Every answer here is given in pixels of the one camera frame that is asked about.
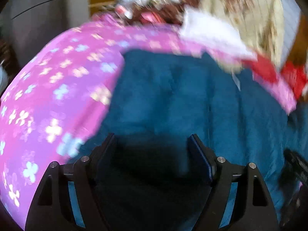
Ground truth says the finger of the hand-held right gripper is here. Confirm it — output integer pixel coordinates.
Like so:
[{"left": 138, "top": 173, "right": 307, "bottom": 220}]
[{"left": 284, "top": 149, "right": 308, "bottom": 186}]

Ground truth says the pink floral bedsheet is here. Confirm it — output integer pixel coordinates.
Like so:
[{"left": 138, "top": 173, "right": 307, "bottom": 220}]
[{"left": 0, "top": 13, "right": 297, "bottom": 230}]

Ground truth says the grey refrigerator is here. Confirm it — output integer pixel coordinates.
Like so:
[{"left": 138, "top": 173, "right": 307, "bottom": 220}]
[{"left": 3, "top": 0, "right": 90, "bottom": 62}]

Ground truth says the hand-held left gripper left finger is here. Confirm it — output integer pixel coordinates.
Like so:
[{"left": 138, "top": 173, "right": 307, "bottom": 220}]
[{"left": 25, "top": 133, "right": 118, "bottom": 231}]

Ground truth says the cream floral quilt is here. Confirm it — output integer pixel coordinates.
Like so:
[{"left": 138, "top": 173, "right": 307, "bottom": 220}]
[{"left": 200, "top": 0, "right": 285, "bottom": 74}]

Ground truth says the teal puffer jacket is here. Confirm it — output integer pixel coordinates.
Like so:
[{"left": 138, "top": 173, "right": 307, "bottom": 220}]
[{"left": 65, "top": 49, "right": 301, "bottom": 231}]

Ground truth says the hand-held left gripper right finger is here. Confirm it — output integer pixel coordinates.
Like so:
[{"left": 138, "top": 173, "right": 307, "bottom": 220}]
[{"left": 188, "top": 134, "right": 280, "bottom": 231}]

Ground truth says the pile of shiny clutter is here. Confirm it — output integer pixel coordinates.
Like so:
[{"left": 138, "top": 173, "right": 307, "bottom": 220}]
[{"left": 114, "top": 0, "right": 190, "bottom": 26}]

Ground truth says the white cloth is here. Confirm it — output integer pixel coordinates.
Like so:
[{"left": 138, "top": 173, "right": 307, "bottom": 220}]
[{"left": 179, "top": 6, "right": 255, "bottom": 59}]

